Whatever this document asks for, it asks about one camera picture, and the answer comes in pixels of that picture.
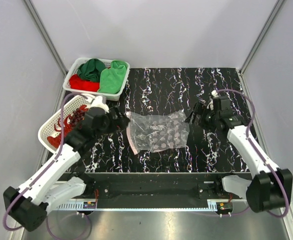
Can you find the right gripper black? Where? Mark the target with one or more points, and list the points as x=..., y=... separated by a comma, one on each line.
x=200, y=109

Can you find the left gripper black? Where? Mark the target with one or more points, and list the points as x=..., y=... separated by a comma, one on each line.
x=120, y=123

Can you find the clear zip top bag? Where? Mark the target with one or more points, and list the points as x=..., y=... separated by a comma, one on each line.
x=157, y=133

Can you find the purple grape bunch toy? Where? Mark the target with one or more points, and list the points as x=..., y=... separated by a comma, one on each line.
x=78, y=115

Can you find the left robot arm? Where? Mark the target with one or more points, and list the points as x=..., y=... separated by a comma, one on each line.
x=31, y=202

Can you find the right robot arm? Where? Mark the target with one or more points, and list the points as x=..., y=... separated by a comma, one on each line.
x=270, y=187

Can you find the light green cloth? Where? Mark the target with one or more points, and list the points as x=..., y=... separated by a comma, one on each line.
x=111, y=79

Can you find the white basket with cloths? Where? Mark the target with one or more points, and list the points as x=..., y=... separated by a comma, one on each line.
x=81, y=60

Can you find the dark green cloth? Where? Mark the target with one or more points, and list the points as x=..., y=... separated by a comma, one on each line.
x=91, y=70

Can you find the red cloth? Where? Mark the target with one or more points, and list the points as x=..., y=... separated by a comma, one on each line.
x=77, y=83

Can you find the white perforated empty basket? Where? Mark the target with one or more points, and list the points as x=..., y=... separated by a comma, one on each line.
x=49, y=133

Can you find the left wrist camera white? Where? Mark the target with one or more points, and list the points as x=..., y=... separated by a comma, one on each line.
x=98, y=102

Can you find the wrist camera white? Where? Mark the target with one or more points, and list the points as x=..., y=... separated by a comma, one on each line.
x=213, y=94
x=98, y=102

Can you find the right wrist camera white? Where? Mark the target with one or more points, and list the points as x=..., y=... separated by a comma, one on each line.
x=213, y=94

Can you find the white slotted cable duct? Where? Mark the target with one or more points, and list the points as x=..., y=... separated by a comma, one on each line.
x=85, y=206

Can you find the aluminium frame rail front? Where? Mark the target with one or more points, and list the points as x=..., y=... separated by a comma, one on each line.
x=143, y=225

